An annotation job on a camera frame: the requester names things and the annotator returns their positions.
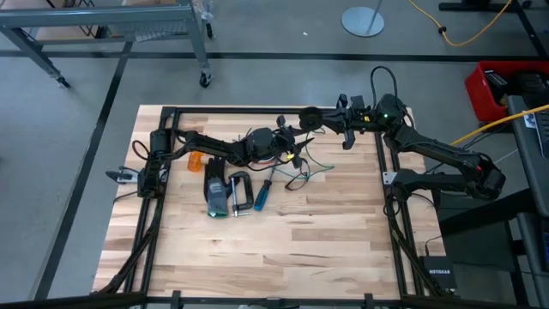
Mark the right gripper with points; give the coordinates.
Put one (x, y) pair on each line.
(364, 118)

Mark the grey desk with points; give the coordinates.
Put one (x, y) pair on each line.
(527, 171)

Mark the white paper label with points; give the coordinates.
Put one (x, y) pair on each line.
(531, 121)

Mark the black aluminium table frame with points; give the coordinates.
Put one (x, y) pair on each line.
(214, 110)

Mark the black Netgear switch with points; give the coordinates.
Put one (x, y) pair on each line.
(437, 279)

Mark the clear plastic wrap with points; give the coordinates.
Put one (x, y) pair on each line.
(206, 10)

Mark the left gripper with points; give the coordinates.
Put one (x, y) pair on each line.
(286, 143)

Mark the grey wood-topped workbench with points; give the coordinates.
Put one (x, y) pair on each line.
(107, 15)

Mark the black device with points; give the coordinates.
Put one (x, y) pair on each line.
(497, 86)
(532, 88)

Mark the black C-clamp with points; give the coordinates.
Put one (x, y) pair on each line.
(250, 191)

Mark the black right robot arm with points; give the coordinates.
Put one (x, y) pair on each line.
(429, 148)

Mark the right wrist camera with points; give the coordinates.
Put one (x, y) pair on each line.
(358, 102)

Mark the orange plastic bottle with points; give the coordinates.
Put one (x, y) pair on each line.
(196, 162)

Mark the black keyboard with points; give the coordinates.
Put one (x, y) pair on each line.
(544, 137)

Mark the white mounting bracket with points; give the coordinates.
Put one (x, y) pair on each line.
(388, 178)

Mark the black stand foot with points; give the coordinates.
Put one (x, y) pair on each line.
(480, 6)

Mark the large red plastic crate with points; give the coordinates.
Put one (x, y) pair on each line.
(476, 98)

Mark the grey clamp bracket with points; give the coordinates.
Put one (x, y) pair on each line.
(118, 176)

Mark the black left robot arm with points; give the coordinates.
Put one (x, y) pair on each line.
(214, 148)

